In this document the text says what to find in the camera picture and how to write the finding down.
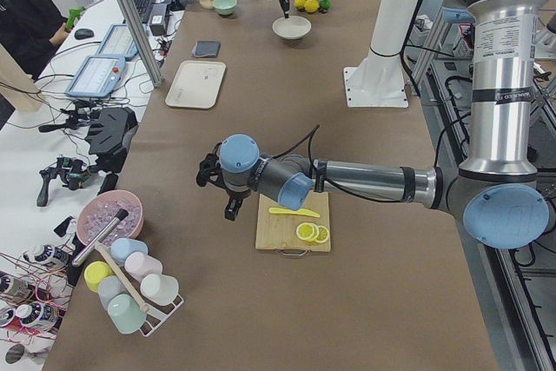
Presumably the cream round plate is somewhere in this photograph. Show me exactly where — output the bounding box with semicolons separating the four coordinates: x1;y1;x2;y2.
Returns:
272;16;312;40

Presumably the cream rabbit tray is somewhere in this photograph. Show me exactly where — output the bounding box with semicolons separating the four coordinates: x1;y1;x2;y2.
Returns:
165;60;226;109

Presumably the yellow lemon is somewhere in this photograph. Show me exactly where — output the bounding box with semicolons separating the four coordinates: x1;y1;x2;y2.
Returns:
294;0;307;10
303;0;320;13

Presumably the green lime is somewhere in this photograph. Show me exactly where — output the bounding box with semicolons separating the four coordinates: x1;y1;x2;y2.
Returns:
319;0;331;13

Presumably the bamboo cutting board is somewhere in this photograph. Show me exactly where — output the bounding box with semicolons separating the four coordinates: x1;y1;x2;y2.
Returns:
255;192;332;253

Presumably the green ceramic bowl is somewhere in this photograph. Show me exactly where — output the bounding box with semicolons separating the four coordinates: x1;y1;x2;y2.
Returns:
213;0;237;17

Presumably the yellow plastic knife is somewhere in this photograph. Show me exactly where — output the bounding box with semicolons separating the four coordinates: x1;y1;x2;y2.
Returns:
268;207;321;218

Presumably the lemon slice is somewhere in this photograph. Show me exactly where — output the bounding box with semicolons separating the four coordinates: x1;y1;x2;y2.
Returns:
295;222;319;242
313;225;330;244

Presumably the grey folded cloth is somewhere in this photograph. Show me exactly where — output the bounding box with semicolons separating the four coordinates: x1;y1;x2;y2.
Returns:
191;40;221;58

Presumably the white cup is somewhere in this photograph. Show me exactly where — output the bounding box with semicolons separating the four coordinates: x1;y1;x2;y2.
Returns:
140;274;179;306

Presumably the pink cup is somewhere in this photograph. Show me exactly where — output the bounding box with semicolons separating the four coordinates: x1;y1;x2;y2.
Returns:
124;251;163;282

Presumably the blue cup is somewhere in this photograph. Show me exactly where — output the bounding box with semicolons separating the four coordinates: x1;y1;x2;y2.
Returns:
109;238;149;265

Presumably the white cup rack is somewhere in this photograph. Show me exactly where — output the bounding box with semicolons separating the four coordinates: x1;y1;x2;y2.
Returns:
139;295;186;337

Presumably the pink bowl of ice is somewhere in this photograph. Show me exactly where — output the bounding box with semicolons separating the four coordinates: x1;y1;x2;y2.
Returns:
76;190;143;246

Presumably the black keyboard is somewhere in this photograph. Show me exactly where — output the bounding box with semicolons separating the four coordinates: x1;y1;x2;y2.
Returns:
133;0;156;23

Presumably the grey cup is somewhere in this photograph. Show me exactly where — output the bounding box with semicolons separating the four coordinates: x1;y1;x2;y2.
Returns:
97;275;128;310

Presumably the mint green cup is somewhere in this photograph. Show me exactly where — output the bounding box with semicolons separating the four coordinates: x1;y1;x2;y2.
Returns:
107;294;147;335

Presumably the yellow cup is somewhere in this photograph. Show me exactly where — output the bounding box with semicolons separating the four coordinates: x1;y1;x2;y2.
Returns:
84;261;114;293

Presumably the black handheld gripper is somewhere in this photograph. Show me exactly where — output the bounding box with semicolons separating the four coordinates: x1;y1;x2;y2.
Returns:
36;156;92;207

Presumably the blue teach pendant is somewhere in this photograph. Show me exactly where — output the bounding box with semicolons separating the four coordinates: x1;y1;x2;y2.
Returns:
96;23;138;61
65;55;126;98

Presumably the black computer mouse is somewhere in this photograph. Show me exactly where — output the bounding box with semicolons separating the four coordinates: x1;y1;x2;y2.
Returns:
74;28;95;40

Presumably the person in black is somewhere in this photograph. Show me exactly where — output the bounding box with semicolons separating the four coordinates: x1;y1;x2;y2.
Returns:
1;0;69;79

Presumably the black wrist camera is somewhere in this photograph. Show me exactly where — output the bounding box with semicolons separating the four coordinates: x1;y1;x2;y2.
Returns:
195;142;224;189

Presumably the steel ice scoop handle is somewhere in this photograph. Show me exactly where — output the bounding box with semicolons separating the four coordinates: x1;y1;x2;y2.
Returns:
71;209;129;268

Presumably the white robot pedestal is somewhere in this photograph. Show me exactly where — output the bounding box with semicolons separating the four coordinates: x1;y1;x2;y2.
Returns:
344;0;418;108

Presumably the aluminium frame post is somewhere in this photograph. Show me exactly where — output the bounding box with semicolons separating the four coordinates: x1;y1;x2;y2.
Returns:
116;0;162;88

